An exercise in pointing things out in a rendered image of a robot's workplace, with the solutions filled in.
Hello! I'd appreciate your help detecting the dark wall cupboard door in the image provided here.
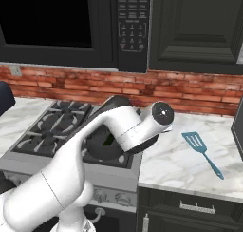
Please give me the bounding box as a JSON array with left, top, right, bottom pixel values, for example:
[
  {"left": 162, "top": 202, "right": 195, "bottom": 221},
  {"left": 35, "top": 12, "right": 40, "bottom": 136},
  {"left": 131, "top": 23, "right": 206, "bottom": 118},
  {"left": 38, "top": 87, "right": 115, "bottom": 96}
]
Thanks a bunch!
[{"left": 148, "top": 0, "right": 243, "bottom": 76}]

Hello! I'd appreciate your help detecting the grey gas hob stove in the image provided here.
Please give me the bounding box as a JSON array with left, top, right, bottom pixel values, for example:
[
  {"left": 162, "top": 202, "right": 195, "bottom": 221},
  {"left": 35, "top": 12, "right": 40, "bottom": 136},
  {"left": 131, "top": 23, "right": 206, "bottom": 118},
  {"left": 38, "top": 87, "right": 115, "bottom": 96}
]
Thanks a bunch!
[{"left": 0, "top": 99, "right": 144, "bottom": 232}]

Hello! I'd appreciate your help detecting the dark blue rounded object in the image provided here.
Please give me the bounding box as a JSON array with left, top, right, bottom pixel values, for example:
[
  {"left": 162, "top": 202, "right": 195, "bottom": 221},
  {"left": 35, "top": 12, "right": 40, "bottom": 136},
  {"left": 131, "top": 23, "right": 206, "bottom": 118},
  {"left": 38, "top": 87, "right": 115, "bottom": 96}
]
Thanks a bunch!
[{"left": 0, "top": 81, "right": 16, "bottom": 117}]

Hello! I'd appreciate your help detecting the green cucumber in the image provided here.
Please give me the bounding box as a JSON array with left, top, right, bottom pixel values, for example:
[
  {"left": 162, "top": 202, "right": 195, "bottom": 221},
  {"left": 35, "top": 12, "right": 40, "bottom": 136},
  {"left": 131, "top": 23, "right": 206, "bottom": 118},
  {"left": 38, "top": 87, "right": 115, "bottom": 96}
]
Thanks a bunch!
[{"left": 102, "top": 133, "right": 117, "bottom": 148}]

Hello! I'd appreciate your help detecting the silver cupboard handle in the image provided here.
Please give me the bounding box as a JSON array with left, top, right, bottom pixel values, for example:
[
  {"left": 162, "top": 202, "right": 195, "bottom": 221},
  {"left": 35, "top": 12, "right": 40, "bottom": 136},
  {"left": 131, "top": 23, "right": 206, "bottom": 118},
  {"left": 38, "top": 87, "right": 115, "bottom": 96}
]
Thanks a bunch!
[{"left": 142, "top": 213, "right": 150, "bottom": 232}]

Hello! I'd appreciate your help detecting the black cooking pot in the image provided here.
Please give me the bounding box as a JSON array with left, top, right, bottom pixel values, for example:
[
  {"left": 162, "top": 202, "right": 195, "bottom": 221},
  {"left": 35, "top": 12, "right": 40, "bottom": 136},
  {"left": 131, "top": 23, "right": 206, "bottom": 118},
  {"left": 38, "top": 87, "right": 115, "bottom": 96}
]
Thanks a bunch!
[{"left": 83, "top": 94, "right": 159, "bottom": 163}]

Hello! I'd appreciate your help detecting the silver drawer handle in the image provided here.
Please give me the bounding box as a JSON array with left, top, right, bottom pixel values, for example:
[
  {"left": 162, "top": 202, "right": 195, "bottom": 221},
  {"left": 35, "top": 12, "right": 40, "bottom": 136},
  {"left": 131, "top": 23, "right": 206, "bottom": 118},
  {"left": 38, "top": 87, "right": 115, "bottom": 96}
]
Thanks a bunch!
[{"left": 178, "top": 200, "right": 217, "bottom": 215}]

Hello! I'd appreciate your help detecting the dark drawer front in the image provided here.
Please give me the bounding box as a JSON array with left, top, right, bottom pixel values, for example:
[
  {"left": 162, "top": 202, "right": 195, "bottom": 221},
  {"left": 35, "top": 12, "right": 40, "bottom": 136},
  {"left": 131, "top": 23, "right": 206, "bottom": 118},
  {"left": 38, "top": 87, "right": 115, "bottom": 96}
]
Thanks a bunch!
[{"left": 137, "top": 185, "right": 243, "bottom": 232}]

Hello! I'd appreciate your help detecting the white wall outlet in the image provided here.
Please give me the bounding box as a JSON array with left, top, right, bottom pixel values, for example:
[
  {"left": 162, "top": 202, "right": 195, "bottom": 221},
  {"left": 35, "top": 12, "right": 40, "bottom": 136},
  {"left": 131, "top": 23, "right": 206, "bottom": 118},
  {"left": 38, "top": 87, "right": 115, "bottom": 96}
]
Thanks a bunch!
[{"left": 9, "top": 64, "right": 23, "bottom": 77}]

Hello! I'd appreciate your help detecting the grey oven door handle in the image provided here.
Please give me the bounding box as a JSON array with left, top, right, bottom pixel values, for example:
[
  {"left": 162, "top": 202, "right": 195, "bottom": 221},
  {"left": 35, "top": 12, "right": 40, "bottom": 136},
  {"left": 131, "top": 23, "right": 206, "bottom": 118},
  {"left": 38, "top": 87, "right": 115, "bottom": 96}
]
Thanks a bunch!
[{"left": 84, "top": 206, "right": 107, "bottom": 226}]

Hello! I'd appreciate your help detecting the black microwave oven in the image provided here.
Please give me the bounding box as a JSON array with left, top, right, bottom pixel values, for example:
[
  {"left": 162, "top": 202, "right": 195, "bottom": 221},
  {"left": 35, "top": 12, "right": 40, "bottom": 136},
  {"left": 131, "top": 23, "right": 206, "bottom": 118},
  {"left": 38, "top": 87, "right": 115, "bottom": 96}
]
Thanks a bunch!
[{"left": 0, "top": 0, "right": 150, "bottom": 74}]

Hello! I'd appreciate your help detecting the blue spatula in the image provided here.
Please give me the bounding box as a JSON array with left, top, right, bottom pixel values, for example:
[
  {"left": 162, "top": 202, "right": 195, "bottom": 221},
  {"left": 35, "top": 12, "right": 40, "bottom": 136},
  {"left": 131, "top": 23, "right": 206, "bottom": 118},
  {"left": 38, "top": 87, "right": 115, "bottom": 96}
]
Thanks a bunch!
[{"left": 180, "top": 131, "right": 225, "bottom": 181}]

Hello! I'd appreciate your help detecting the dark appliance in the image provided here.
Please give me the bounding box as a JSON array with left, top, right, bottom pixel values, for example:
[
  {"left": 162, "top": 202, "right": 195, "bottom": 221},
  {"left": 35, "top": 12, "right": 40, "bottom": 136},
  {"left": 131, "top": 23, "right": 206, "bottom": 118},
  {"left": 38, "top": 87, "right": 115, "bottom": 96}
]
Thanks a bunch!
[{"left": 230, "top": 95, "right": 243, "bottom": 162}]

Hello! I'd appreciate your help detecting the grey stove knob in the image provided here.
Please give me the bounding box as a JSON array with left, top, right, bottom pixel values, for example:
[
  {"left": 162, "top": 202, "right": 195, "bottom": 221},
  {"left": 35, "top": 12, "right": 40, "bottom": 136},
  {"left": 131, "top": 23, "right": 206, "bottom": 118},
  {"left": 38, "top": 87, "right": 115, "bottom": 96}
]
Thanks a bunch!
[
  {"left": 93, "top": 188, "right": 109, "bottom": 204},
  {"left": 114, "top": 192, "right": 131, "bottom": 207}
]

